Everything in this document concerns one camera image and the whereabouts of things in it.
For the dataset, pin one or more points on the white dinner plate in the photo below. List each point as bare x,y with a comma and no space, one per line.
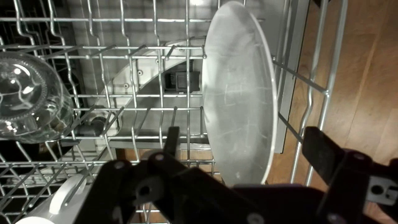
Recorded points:
240,95

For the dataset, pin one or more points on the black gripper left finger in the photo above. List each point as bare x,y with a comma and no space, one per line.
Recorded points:
166,190

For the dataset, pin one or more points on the open stainless dishwasher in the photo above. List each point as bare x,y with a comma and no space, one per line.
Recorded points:
290,41

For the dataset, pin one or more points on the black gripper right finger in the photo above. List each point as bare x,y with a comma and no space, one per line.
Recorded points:
352,190

